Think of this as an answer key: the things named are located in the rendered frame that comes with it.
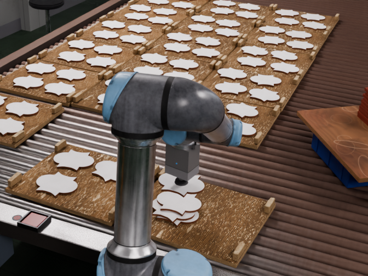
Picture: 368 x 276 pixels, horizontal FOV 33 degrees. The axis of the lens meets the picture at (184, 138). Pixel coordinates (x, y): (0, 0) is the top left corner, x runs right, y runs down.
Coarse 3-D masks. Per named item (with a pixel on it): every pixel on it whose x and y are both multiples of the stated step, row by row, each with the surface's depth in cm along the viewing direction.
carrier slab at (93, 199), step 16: (48, 160) 226; (96, 160) 227; (112, 160) 227; (32, 176) 216; (80, 176) 217; (96, 176) 218; (16, 192) 208; (32, 192) 208; (80, 192) 209; (96, 192) 209; (112, 192) 210; (64, 208) 201; (80, 208) 201; (96, 208) 201; (112, 224) 196
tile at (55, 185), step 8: (48, 176) 215; (56, 176) 215; (64, 176) 215; (40, 184) 211; (48, 184) 211; (56, 184) 211; (64, 184) 211; (72, 184) 211; (48, 192) 207; (56, 192) 207; (64, 192) 207; (72, 192) 208
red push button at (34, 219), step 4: (32, 212) 199; (28, 216) 197; (32, 216) 197; (36, 216) 197; (40, 216) 198; (44, 216) 198; (24, 220) 195; (28, 220) 196; (32, 220) 196; (36, 220) 196; (40, 220) 196; (28, 224) 194; (32, 224) 194; (36, 224) 194
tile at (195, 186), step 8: (160, 176) 197; (168, 176) 197; (160, 184) 194; (168, 184) 193; (192, 184) 194; (200, 184) 194; (176, 192) 190; (184, 192) 190; (192, 192) 190; (200, 192) 191
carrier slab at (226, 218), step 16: (160, 192) 211; (208, 192) 212; (224, 192) 212; (208, 208) 204; (224, 208) 204; (240, 208) 204; (256, 208) 205; (272, 208) 205; (160, 224) 195; (192, 224) 196; (208, 224) 196; (224, 224) 196; (240, 224) 197; (256, 224) 197; (160, 240) 190; (176, 240) 188; (192, 240) 189; (208, 240) 189; (224, 240) 189; (240, 240) 190; (208, 256) 184; (224, 256) 183; (240, 256) 183
